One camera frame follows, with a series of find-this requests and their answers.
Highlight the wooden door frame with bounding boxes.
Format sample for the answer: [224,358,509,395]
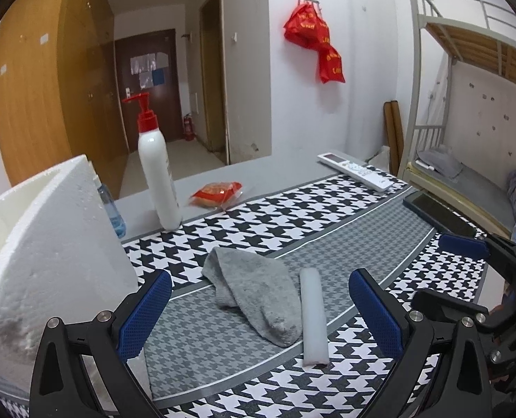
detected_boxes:
[198,0,230,154]

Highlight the brown wooden slats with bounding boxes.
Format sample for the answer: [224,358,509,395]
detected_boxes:
[383,101,404,170]

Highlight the dark brown door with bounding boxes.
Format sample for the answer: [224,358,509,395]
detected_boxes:
[114,28,187,153]

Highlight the houndstooth table mat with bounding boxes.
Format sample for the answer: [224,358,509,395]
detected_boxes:
[0,174,489,418]

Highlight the wooden wardrobe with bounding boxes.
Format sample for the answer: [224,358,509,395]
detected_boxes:
[0,0,130,201]

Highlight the red plastic bag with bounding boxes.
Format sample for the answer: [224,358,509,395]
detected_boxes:
[283,2,346,84]

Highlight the white pump bottle red cap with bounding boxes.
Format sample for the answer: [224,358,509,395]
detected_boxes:
[122,93,184,231]

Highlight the white foam box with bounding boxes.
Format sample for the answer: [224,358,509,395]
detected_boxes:
[0,154,139,401]

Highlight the white foam strip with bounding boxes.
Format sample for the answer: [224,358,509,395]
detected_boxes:
[299,268,329,367]

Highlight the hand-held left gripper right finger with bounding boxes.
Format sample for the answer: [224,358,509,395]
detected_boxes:
[349,268,505,418]

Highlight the white metal bunk bed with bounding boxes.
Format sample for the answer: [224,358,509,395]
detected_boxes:
[397,0,516,245]

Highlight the white remote control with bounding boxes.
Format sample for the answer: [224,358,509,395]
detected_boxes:
[318,152,396,192]

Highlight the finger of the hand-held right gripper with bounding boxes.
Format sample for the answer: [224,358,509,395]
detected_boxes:
[438,233,516,281]
[410,289,491,329]

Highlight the grey sock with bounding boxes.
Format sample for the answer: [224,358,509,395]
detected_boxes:
[201,247,304,348]

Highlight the blue spray bottle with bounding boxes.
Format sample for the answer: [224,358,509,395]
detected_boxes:
[93,174,127,239]

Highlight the red snack packet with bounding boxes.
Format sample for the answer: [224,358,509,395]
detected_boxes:
[189,181,243,210]

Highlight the grey cloth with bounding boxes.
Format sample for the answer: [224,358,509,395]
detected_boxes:
[416,146,464,179]

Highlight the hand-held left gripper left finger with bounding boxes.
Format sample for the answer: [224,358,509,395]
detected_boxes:
[29,269,173,418]

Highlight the papers on door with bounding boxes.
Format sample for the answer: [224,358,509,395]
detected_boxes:
[130,52,169,88]

